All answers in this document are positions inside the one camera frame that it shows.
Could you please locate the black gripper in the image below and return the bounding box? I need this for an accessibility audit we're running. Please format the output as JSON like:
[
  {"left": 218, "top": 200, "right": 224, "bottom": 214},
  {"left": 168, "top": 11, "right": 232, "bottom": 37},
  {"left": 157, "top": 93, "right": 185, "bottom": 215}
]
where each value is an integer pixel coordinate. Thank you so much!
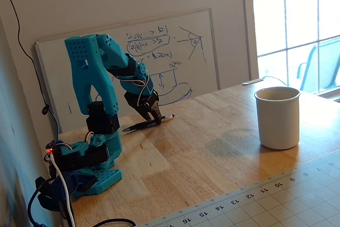
[{"left": 123, "top": 88, "right": 163, "bottom": 126}]

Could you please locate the blue and black pen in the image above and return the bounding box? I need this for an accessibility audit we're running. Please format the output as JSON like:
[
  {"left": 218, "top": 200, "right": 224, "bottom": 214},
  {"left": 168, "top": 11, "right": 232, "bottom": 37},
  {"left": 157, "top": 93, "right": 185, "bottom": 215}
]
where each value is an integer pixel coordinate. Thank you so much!
[{"left": 122, "top": 114, "right": 175, "bottom": 132}]

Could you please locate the white ceramic mug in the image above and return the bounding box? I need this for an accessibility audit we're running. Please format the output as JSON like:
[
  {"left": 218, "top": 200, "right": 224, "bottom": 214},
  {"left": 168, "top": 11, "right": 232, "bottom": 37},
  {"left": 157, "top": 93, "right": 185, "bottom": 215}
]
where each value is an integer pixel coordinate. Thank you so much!
[{"left": 254, "top": 86, "right": 301, "bottom": 150}]

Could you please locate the whiteboard with blue writing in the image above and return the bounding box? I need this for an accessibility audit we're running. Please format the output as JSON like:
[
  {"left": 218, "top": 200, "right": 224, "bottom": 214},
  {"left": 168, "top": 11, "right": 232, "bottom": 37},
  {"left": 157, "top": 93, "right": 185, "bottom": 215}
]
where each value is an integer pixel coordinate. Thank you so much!
[{"left": 35, "top": 7, "right": 221, "bottom": 134}]

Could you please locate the blue table clamp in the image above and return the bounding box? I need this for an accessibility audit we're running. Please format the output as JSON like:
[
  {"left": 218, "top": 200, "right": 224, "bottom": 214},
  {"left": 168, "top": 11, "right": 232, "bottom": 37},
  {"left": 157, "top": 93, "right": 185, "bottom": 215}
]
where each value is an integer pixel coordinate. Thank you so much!
[{"left": 37, "top": 172, "right": 98, "bottom": 212}]

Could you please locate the black table clamp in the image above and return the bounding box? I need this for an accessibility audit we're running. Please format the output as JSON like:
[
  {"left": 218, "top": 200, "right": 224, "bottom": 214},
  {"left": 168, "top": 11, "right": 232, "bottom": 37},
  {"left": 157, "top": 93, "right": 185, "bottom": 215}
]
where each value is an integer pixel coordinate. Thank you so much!
[{"left": 35, "top": 175, "right": 54, "bottom": 193}]

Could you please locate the grey gridded cutting mat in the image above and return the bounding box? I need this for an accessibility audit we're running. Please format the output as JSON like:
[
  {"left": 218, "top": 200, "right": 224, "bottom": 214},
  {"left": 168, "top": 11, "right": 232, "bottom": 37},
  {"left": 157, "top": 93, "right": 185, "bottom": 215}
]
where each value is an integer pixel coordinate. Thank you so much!
[{"left": 143, "top": 149, "right": 340, "bottom": 227}]

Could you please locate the teal patio chair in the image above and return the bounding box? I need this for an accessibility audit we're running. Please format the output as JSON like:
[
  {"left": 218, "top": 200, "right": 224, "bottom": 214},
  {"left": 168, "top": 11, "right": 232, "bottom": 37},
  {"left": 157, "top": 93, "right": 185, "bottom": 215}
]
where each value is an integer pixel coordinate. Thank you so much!
[{"left": 296, "top": 37, "right": 340, "bottom": 92}]

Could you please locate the thin black wall cable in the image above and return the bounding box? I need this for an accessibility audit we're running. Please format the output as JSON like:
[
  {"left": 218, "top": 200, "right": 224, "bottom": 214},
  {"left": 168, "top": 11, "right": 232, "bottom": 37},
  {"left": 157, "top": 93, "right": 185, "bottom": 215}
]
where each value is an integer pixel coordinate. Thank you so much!
[{"left": 4, "top": 0, "right": 61, "bottom": 134}]

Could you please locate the white usb cable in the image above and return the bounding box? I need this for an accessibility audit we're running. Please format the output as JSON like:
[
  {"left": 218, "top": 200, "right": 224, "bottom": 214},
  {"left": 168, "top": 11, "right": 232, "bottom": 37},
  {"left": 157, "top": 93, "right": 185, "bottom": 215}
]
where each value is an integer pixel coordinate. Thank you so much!
[{"left": 50, "top": 155, "right": 77, "bottom": 227}]

